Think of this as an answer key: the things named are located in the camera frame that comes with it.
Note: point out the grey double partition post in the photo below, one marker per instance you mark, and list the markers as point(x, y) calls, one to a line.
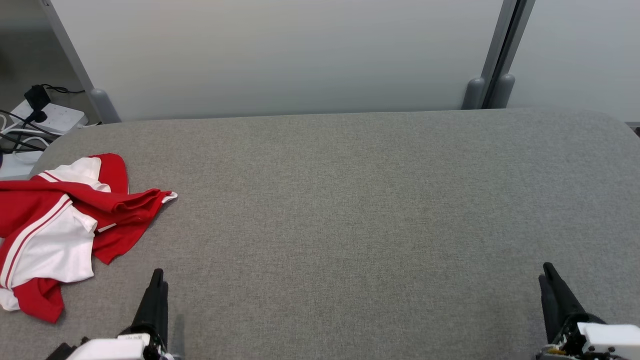
point(502, 45)

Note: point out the plain white power strip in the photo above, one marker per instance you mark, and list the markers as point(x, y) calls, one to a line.
point(17, 162)

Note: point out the white power strip with plug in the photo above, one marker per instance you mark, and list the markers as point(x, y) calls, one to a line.
point(62, 117)

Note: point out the red t-shirt with white sleeves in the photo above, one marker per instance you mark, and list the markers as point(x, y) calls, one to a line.
point(55, 250)

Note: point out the grey rounded partition foot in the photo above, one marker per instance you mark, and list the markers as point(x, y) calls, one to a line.
point(473, 94)
point(501, 92)
point(105, 107)

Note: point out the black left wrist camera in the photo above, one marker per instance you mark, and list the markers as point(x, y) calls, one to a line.
point(62, 351)

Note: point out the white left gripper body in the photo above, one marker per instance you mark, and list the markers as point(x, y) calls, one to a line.
point(115, 347)

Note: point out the grey fabric cushion surface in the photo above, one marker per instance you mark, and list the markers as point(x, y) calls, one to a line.
point(350, 210)

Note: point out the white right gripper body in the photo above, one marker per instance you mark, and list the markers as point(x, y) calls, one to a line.
point(610, 342)

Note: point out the black plug adapter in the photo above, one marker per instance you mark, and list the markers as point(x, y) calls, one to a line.
point(37, 100)

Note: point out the dark shelf unit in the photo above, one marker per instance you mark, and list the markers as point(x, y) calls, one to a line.
point(67, 45)

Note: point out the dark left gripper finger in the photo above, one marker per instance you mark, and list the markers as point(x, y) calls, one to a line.
point(165, 315)
point(149, 310)

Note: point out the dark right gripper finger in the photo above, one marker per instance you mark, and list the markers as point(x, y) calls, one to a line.
point(564, 300)
point(551, 320)

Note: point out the red shorts with white trim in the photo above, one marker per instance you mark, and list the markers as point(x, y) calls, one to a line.
point(125, 205)

